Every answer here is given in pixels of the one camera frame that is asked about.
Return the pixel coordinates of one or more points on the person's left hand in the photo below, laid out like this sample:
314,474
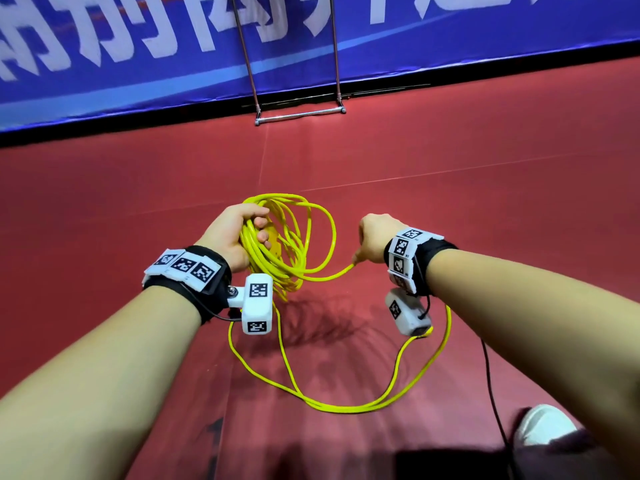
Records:
235,233

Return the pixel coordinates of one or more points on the metal rack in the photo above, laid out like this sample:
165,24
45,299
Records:
298,113

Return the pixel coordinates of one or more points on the person's right hand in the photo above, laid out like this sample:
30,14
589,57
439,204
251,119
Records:
378,235

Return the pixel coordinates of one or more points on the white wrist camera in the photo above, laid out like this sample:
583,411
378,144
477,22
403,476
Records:
257,303
407,313

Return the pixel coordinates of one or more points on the blue banner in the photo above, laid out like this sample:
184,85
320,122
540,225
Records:
150,55

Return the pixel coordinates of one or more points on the person's dark trousers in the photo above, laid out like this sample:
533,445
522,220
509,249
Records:
560,463

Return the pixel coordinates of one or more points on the person's right forearm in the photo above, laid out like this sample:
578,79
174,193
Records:
550,335

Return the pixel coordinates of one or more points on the person's left forearm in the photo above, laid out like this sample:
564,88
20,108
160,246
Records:
100,385

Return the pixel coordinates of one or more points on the black marker wristband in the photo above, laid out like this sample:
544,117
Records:
415,258
190,278

